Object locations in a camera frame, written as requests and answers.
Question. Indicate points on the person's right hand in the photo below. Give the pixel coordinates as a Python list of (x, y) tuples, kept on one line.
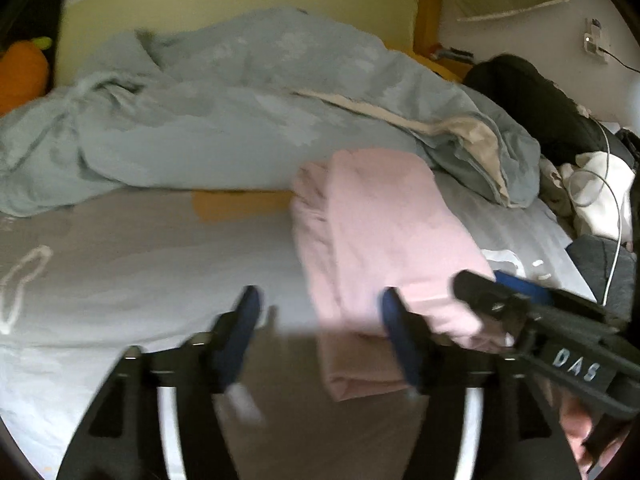
[(575, 415)]

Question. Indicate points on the grey-blue duvet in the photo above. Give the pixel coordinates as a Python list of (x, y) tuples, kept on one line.
[(200, 125)]

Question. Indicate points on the white wall socket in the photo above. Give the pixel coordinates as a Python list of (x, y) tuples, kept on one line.
[(595, 40)]

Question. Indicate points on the black clothing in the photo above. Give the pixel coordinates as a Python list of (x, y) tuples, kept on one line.
[(530, 100)]

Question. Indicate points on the wooden bed frame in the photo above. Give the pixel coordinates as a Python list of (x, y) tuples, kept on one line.
[(427, 10)]

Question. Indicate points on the dark grey garment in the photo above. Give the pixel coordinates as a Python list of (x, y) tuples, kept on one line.
[(590, 265)]

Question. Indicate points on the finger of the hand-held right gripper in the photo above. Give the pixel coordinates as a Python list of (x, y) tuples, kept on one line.
[(485, 295), (525, 285)]

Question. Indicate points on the orange carrot plush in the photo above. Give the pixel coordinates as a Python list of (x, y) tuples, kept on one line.
[(22, 75)]

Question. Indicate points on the white garment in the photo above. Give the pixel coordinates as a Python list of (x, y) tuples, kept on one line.
[(600, 210)]

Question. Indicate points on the grey printed bed sheet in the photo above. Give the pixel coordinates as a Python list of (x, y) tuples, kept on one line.
[(125, 270)]

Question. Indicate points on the pink printed t-shirt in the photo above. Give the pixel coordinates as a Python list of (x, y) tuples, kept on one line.
[(380, 240)]

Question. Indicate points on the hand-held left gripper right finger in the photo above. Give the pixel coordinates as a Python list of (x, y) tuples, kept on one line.
[(400, 335)]

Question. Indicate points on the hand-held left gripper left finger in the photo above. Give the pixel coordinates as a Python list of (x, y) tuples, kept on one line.
[(240, 330)]

